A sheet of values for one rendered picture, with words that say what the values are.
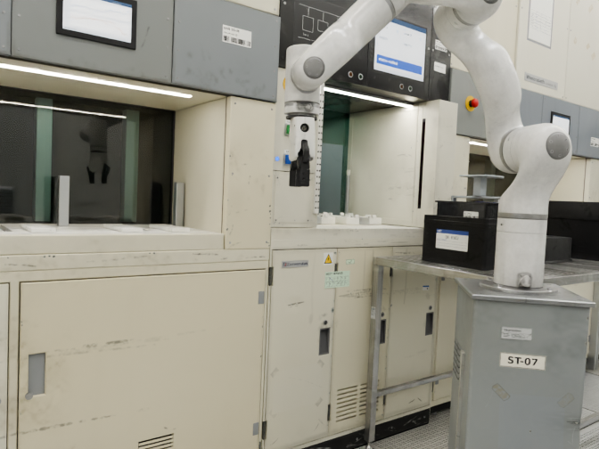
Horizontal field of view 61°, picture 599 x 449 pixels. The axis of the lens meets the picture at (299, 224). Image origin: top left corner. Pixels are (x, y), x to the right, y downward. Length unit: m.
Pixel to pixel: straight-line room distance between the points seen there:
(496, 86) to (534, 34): 1.58
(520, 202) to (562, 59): 1.87
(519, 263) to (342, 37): 0.70
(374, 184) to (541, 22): 1.22
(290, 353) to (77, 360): 0.70
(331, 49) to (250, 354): 1.02
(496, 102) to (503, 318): 0.54
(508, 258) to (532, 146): 0.29
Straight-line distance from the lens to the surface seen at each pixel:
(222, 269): 1.63
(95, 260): 1.48
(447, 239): 1.88
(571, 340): 1.39
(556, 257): 2.27
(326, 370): 1.96
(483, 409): 1.40
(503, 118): 1.44
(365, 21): 1.28
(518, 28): 2.85
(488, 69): 1.39
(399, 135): 2.34
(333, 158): 2.82
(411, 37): 2.20
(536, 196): 1.40
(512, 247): 1.40
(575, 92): 3.30
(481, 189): 1.96
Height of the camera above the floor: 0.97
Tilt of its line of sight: 3 degrees down
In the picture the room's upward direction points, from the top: 3 degrees clockwise
